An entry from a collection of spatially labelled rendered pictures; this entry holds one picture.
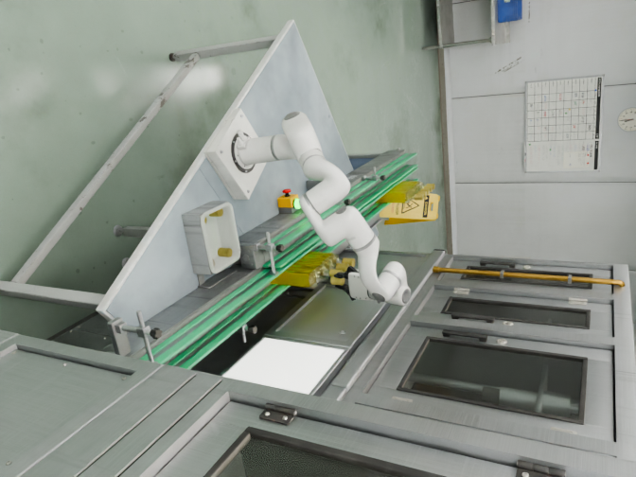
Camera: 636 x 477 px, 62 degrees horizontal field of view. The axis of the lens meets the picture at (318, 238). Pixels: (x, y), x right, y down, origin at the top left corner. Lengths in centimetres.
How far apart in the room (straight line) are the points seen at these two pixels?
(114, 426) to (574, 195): 718
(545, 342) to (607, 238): 612
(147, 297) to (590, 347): 141
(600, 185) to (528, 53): 193
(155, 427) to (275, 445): 21
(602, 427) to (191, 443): 102
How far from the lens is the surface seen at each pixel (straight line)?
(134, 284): 175
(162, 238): 182
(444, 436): 86
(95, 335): 233
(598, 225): 789
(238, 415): 99
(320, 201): 165
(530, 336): 188
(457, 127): 778
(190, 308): 180
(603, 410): 162
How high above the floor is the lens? 202
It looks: 28 degrees down
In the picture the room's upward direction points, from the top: 93 degrees clockwise
